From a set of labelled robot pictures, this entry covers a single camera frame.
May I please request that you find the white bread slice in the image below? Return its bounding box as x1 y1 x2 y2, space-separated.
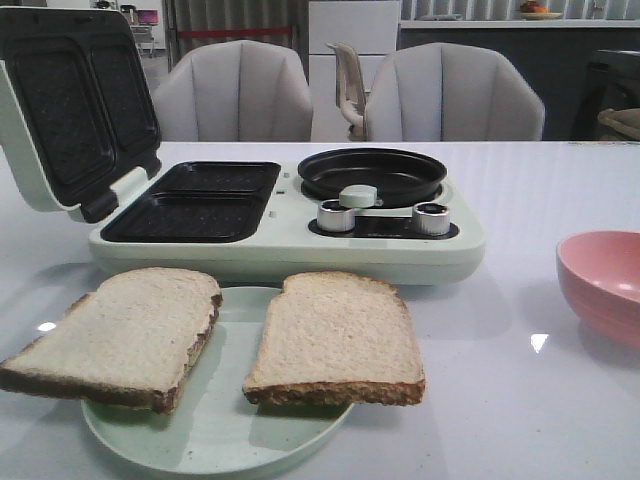
1 267 222 414
243 271 426 406

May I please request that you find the mint green sandwich maker lid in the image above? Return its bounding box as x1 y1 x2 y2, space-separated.
1 6 160 223

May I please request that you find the pink bowl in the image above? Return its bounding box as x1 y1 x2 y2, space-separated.
556 231 639 349

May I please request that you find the mint green breakfast maker base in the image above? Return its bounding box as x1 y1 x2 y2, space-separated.
89 161 485 285

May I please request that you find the left silver control knob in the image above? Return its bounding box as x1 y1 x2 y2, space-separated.
316 199 356 233

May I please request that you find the silver control knob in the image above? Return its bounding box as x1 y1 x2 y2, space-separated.
411 202 451 236
316 199 356 233

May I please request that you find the black round frying pan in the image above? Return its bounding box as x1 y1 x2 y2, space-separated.
298 147 447 209

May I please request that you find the right silver control knob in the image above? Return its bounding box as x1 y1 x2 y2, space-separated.
411 202 451 236

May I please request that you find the beige office chair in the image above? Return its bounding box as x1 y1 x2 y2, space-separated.
326 42 367 141

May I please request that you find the left grey upholstered chair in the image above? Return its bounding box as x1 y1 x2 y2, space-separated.
152 40 313 142

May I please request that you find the grey upholstered chair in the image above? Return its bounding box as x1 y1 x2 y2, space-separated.
152 40 313 142
364 43 545 142

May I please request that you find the right grey upholstered chair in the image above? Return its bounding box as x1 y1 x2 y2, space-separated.
364 43 545 142

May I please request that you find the mint green round plate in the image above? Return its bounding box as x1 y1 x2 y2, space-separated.
81 286 352 476

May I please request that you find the white cabinet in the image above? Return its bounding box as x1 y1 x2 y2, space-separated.
308 1 401 143

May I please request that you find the fruit plate on counter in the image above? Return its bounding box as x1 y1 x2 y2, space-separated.
517 1 562 20

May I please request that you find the dark washing machine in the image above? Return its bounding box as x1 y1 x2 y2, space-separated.
571 49 639 141

